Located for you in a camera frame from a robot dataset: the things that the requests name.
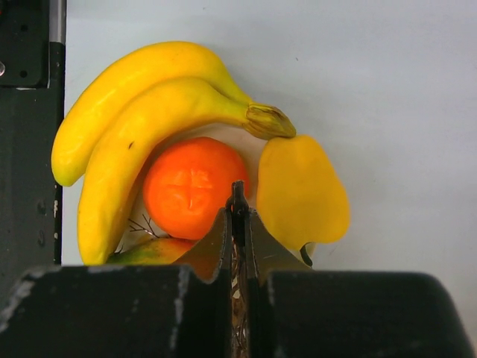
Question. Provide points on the yellow fake bell pepper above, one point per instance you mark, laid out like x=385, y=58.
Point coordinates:
x=300, y=198

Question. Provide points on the yellow fake banana bunch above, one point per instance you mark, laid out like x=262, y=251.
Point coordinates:
x=137, y=102

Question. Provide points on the fake orange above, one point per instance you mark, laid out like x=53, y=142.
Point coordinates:
x=188, y=184

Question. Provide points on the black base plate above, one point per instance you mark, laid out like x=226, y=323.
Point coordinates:
x=33, y=57

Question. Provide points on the green fake fruit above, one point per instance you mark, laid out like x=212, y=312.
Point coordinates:
x=162, y=251

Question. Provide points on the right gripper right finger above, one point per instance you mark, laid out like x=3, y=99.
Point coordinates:
x=294, y=311

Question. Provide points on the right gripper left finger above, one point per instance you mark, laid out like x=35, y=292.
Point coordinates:
x=177, y=310

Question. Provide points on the cream round plate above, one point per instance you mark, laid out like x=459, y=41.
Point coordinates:
x=182, y=191

